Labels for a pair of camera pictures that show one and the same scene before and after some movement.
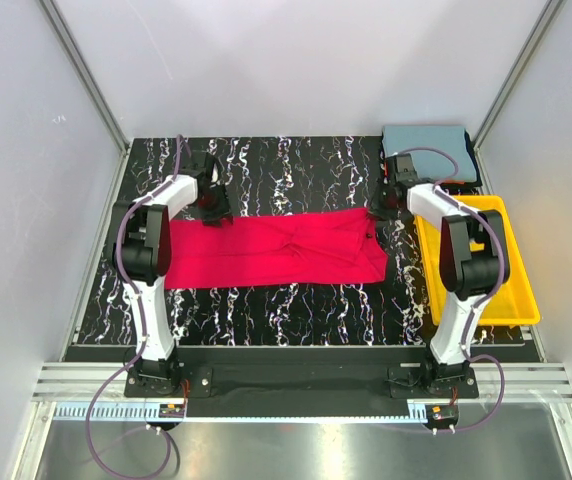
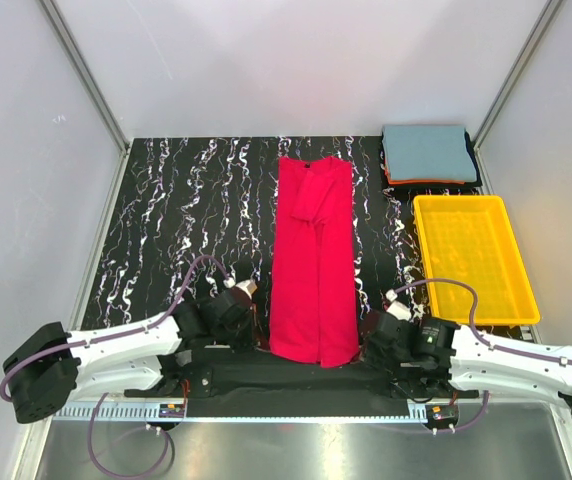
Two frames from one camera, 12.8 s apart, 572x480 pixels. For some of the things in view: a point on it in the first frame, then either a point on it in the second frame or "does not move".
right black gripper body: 379,209 to 373,340
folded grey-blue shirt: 432,164 does not move
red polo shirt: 305,248 to 314,311
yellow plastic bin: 514,303 does not move
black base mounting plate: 301,375 does not move
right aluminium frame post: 550,10 does not move
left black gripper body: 217,215 to 248,325
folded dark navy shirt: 478,181 does not move
